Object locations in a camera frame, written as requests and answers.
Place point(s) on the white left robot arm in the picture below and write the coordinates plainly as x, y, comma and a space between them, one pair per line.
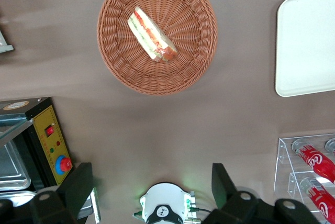
162, 197

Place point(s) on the cream rectangular tray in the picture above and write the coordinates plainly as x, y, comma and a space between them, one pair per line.
306, 46

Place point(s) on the triangular sandwich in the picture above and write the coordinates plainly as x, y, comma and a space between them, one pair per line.
146, 33

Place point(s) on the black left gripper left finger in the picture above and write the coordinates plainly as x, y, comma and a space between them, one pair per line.
76, 182

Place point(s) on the steel cabinet pan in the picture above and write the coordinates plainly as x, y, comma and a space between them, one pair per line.
10, 169

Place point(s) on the brown round wicker basket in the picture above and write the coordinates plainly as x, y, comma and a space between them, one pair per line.
183, 59

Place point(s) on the clear acrylic bottle rack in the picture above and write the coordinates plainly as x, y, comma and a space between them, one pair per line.
284, 166

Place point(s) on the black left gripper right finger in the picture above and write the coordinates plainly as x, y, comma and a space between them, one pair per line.
225, 187

